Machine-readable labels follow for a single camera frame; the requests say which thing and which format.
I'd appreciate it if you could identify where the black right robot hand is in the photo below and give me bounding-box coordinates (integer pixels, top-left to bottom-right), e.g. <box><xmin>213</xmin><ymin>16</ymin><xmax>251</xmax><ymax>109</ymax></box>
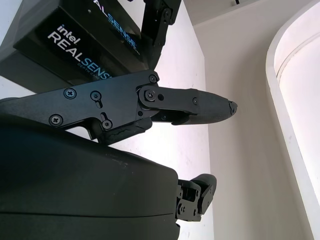
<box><xmin>0</xmin><ymin>69</ymin><xmax>238</xmax><ymax>240</ymax></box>

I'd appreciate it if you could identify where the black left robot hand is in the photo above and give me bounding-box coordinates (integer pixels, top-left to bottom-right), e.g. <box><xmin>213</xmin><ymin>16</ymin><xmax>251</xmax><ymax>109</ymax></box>
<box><xmin>139</xmin><ymin>0</ymin><xmax>182</xmax><ymax>70</ymax></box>

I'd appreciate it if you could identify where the black RealSense box lid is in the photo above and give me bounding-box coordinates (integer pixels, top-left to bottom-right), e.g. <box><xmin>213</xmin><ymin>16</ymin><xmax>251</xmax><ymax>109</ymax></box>
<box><xmin>12</xmin><ymin>0</ymin><xmax>149</xmax><ymax>87</ymax></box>

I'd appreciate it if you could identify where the white curved container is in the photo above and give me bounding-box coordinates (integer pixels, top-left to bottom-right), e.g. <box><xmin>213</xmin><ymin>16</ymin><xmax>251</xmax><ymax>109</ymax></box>
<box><xmin>264</xmin><ymin>0</ymin><xmax>320</xmax><ymax>240</ymax></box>

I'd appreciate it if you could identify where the black camera box base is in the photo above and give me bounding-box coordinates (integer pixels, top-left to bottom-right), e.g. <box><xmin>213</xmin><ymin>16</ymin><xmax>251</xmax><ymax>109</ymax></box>
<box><xmin>0</xmin><ymin>0</ymin><xmax>72</xmax><ymax>87</ymax></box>

